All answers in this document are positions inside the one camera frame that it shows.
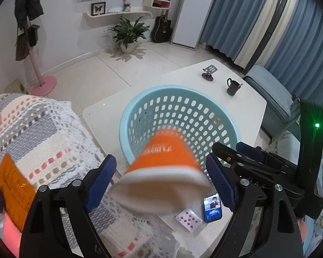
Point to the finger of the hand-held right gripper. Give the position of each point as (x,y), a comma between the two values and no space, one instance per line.
(258,172)
(248,150)

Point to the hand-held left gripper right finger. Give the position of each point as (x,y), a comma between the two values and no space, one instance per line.
(220,185)

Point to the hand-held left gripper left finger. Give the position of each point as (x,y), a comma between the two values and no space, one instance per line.
(103,182)

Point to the orange paper cup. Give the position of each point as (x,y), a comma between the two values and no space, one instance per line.
(164,161)

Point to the light blue perforated basket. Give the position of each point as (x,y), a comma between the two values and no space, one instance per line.
(127,118)

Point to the smartphone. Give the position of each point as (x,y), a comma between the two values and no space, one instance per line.
(212,209)

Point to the playing card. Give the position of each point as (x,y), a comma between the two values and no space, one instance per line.
(188,220)

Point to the blue armchair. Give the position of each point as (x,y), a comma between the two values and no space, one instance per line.
(269,91)

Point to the black mug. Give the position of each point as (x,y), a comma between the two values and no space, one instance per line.
(233,88)

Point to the knitted patchwork blanket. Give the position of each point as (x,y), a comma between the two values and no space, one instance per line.
(48,129)

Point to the phone stand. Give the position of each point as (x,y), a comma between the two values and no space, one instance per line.
(210,71)

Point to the orange snack packet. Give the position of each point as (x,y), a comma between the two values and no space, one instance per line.
(13,188)

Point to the pink cloth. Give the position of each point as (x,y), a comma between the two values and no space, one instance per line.
(12,233)

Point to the blue curtain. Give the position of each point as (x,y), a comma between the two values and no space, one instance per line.
(309,53)
(226,18)

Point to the pink coat rack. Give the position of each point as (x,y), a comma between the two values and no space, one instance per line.
(43,84)

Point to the white sheer curtain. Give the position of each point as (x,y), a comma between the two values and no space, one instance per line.
(261,27)

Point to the white refrigerator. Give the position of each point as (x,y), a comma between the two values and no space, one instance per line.
(193,13)

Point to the black acoustic guitar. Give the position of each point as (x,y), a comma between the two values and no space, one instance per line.
(161,29)

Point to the potted green plant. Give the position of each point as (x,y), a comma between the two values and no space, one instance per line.
(127,32)

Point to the brown bag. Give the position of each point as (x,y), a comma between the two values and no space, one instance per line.
(22,45)

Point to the black bag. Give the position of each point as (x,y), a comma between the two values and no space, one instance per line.
(32,35)

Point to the framed butterfly picture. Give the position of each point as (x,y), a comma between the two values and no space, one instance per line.
(98,9)

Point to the colourful shelf ornament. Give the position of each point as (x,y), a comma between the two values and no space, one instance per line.
(126,6)

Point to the white wavy wall shelf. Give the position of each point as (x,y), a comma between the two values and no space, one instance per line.
(115,14)

